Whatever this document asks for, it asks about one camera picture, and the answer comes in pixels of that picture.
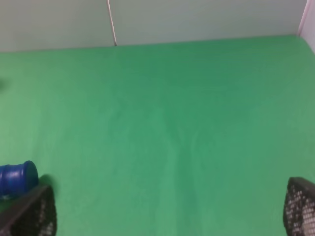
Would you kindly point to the white and blue bottle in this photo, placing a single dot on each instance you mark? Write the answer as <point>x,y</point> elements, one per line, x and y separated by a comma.
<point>16,180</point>

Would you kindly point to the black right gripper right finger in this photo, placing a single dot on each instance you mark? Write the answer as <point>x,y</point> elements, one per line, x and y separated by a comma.
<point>299,207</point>

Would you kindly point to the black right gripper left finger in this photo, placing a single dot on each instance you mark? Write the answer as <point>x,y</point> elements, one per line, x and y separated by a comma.
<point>33,214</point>

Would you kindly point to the green table cloth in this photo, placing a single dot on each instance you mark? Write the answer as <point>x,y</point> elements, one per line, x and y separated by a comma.
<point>189,139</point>

